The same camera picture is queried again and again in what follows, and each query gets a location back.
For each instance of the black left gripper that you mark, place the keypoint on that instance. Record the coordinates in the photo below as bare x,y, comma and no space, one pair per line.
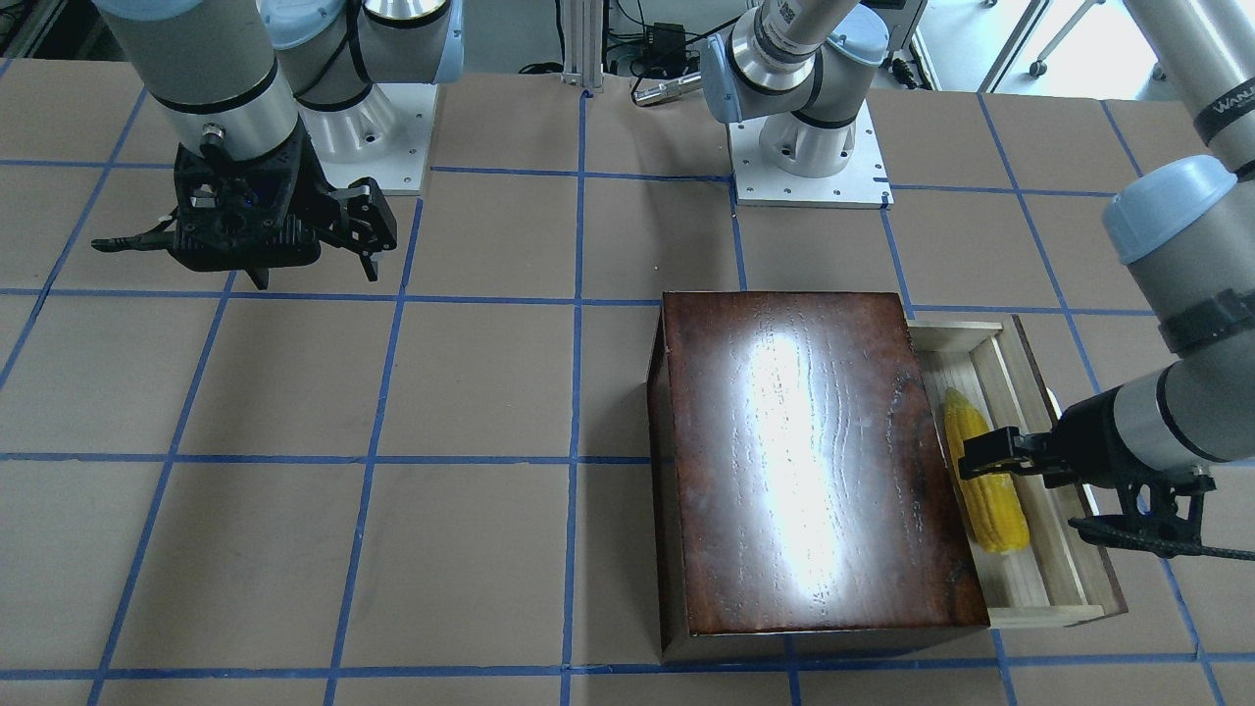
1100,438

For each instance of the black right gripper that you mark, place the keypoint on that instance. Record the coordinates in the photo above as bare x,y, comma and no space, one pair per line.
316,189

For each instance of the yellow corn cob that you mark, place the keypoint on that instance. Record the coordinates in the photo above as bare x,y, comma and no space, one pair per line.
994,510

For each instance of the light wooden drawer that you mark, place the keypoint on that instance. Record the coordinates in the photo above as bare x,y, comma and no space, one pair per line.
1058,581

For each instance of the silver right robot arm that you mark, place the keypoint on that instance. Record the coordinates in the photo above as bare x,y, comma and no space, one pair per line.
263,95

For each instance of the dark wooden drawer cabinet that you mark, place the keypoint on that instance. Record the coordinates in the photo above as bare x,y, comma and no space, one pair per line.
802,502

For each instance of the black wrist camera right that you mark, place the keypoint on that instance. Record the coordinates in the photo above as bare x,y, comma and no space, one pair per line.
240,218

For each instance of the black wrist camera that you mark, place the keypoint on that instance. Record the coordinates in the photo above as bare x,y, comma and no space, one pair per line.
1162,515
240,218

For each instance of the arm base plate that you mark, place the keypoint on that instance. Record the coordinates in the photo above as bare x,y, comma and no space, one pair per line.
780,162
387,137

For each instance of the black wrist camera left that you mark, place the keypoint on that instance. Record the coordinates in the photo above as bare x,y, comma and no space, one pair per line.
1162,515

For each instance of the aluminium frame post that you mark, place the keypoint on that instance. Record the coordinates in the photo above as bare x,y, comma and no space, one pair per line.
582,25

